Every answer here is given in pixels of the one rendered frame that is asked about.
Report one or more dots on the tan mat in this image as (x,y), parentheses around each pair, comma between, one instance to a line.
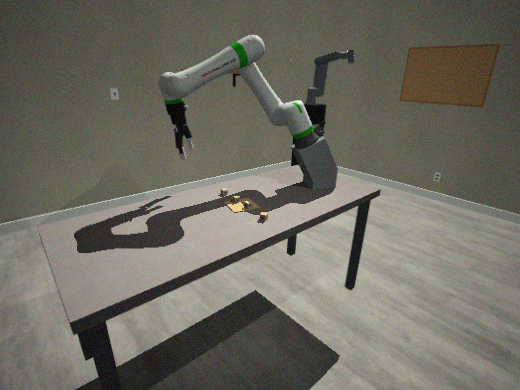
(239,207)

